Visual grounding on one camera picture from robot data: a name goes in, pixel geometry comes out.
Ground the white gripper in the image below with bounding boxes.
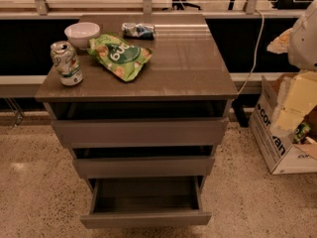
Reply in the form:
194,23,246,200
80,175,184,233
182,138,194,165
266,28,317,132

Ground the grey bottom drawer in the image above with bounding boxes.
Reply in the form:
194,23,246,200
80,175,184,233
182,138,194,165
80,177,211,229

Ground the grey drawer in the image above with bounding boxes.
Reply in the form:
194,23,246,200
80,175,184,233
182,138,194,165
52,100,228,148
80,177,211,229
73,146,214,179

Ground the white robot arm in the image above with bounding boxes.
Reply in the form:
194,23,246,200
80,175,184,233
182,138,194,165
266,0,317,136

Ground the grey top drawer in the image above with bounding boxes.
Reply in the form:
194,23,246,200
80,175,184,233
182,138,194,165
52,100,228,148

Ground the grey drawer cabinet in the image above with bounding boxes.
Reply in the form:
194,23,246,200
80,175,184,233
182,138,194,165
35,13,239,190

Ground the grey middle drawer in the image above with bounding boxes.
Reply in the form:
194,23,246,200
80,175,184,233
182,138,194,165
73,146,214,179

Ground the green can in box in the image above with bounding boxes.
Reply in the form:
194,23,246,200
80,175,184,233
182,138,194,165
293,122,311,144

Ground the white cardboard box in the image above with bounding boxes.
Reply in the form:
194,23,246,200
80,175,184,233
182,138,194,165
249,74,317,175

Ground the crushed blue silver can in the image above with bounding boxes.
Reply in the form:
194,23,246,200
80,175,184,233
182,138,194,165
122,23,156,40

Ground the green chip bag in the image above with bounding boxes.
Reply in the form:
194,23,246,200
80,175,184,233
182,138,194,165
87,33,153,82

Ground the white bowl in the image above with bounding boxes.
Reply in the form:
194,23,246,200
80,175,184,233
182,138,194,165
64,22,100,49

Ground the green white soda can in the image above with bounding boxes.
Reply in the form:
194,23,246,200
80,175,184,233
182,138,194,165
51,41,83,86

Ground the white cable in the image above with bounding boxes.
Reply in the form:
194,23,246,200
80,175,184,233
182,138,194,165
236,9,266,96

